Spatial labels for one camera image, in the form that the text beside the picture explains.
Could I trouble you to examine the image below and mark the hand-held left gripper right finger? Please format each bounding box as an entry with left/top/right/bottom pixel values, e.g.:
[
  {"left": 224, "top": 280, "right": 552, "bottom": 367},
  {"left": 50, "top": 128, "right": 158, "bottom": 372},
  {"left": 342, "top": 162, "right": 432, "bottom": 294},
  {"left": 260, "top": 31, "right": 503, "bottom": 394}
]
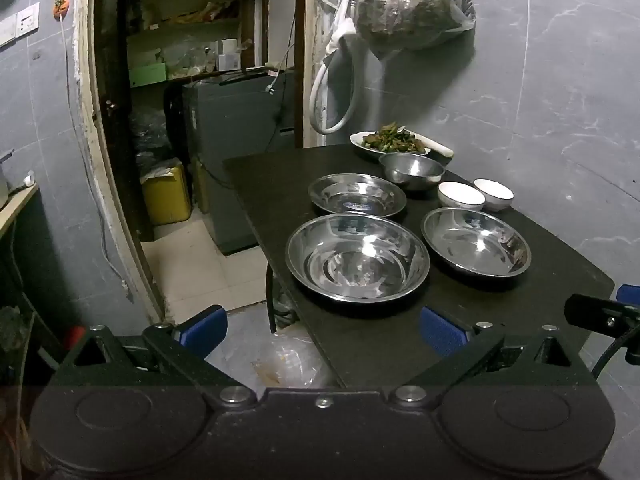
[{"left": 389, "top": 306, "right": 599, "bottom": 407}]

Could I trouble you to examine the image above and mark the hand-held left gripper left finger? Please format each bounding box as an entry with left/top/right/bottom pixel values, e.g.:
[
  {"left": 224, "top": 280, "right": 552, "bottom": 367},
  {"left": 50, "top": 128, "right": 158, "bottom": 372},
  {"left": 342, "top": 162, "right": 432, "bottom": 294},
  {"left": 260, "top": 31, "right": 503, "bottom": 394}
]
[{"left": 57, "top": 305, "right": 257, "bottom": 407}]

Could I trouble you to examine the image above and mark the shallow steel dish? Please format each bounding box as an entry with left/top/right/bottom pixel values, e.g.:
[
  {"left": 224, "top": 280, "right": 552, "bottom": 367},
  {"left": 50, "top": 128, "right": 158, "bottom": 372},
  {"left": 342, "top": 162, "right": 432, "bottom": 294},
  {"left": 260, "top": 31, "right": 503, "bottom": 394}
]
[{"left": 420, "top": 206, "right": 532, "bottom": 279}]

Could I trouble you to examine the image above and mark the large steel basin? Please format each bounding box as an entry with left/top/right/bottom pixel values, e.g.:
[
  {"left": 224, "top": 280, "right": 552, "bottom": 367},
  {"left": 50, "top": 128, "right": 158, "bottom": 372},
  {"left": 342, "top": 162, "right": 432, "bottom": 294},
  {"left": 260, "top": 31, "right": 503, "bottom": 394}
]
[{"left": 285, "top": 212, "right": 431, "bottom": 307}]

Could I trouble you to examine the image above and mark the white ceramic bowl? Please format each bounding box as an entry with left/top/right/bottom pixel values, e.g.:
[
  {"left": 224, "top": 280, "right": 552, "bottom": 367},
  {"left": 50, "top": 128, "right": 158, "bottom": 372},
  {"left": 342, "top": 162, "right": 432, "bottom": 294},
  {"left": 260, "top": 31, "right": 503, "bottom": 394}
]
[
  {"left": 473, "top": 178, "right": 515, "bottom": 212},
  {"left": 437, "top": 181, "right": 486, "bottom": 212}
]

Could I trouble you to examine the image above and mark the steel plate with sticker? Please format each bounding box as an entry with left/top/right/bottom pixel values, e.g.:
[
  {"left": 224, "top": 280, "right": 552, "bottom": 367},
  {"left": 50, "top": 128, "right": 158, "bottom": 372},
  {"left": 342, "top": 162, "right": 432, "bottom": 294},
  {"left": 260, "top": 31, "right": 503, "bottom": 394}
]
[{"left": 307, "top": 173, "right": 407, "bottom": 219}]

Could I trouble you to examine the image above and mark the small steel bowl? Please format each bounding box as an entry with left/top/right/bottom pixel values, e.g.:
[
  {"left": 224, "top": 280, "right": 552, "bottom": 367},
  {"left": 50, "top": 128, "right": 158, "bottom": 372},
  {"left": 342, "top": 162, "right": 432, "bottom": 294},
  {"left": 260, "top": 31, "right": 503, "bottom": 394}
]
[{"left": 378, "top": 152, "right": 446, "bottom": 191}]

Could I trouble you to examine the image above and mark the yellow jerry can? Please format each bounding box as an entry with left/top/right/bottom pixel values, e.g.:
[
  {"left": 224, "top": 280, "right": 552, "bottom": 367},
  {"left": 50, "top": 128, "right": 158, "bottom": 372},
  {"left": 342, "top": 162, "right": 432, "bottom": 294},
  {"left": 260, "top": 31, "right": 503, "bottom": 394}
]
[{"left": 140, "top": 158, "right": 194, "bottom": 226}]

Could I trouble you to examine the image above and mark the grey cabinet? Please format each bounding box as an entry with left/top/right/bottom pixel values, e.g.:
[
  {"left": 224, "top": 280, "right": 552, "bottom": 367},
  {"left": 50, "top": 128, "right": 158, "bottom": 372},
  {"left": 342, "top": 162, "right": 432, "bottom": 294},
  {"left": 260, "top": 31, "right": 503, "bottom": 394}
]
[{"left": 181, "top": 70, "right": 297, "bottom": 256}]

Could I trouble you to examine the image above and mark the white radish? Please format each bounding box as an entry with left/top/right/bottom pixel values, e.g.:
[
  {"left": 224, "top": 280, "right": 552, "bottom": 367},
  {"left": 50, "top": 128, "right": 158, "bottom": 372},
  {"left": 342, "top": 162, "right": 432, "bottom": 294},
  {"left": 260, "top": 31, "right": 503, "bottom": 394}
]
[{"left": 411, "top": 131, "right": 454, "bottom": 158}]

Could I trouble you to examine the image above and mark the plate of cooked food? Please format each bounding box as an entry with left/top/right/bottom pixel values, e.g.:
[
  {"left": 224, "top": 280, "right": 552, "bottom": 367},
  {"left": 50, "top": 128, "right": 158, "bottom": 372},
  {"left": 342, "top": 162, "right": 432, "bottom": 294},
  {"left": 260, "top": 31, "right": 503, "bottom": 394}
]
[{"left": 349, "top": 121, "right": 432, "bottom": 160}]

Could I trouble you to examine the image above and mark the wooden side desk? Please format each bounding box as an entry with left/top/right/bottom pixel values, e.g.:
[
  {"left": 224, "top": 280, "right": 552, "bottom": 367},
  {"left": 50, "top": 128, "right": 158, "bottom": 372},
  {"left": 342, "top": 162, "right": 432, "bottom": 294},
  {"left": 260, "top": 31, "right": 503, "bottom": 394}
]
[{"left": 0, "top": 182, "right": 40, "bottom": 241}]

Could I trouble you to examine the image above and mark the green box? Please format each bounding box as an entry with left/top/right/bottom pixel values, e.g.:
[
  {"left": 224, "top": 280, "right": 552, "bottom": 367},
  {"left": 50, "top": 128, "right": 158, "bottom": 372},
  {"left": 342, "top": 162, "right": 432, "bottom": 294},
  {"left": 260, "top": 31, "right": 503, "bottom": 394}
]
[{"left": 128, "top": 62, "right": 167, "bottom": 89}]

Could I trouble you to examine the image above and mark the white box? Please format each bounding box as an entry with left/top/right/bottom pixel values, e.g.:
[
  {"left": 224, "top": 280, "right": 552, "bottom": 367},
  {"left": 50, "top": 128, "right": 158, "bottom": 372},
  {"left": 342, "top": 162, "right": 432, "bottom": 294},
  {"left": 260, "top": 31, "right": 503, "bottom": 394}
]
[{"left": 218, "top": 38, "right": 242, "bottom": 72}]

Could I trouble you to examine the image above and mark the wooden shelf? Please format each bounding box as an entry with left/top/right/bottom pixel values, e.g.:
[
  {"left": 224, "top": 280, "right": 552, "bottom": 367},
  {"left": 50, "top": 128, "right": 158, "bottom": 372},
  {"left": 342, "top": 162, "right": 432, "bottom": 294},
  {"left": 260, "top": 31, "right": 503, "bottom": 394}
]
[{"left": 122, "top": 0, "right": 253, "bottom": 83}]

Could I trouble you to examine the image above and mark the plastic bag of dark goods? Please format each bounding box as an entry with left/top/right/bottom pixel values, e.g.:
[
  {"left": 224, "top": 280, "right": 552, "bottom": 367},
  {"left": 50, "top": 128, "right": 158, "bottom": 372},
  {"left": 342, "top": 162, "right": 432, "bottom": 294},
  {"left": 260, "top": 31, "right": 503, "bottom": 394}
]
[{"left": 353, "top": 0, "right": 477, "bottom": 60}]

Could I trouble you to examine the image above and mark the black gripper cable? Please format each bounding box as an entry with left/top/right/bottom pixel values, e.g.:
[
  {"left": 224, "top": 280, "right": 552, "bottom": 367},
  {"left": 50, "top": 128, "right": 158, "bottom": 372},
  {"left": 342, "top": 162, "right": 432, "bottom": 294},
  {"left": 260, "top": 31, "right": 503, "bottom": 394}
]
[{"left": 591, "top": 321, "right": 640, "bottom": 380}]

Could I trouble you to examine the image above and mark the white cord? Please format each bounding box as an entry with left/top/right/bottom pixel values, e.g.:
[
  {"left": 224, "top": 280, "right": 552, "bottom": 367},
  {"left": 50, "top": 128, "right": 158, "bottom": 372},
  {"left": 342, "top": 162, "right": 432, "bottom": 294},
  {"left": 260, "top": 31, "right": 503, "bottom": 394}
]
[{"left": 56, "top": 12, "right": 132, "bottom": 301}]

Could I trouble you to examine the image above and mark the white plug cable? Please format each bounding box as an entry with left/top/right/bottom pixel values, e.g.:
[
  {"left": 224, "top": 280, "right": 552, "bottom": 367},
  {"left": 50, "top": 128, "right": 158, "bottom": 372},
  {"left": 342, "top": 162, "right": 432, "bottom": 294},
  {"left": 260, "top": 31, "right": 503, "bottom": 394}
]
[{"left": 264, "top": 40, "right": 297, "bottom": 96}]

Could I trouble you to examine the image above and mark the white hose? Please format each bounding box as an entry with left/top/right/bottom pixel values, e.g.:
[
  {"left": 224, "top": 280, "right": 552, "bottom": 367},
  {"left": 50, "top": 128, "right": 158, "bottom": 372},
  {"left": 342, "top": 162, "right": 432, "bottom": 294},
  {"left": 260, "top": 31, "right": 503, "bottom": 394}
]
[{"left": 309, "top": 0, "right": 371, "bottom": 136}]

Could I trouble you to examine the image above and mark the white wall switch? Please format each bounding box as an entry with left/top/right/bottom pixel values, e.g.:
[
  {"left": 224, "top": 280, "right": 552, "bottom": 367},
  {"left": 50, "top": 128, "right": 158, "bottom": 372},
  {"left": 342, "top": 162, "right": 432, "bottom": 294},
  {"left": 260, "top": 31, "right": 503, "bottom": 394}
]
[{"left": 15, "top": 2, "right": 41, "bottom": 41}]

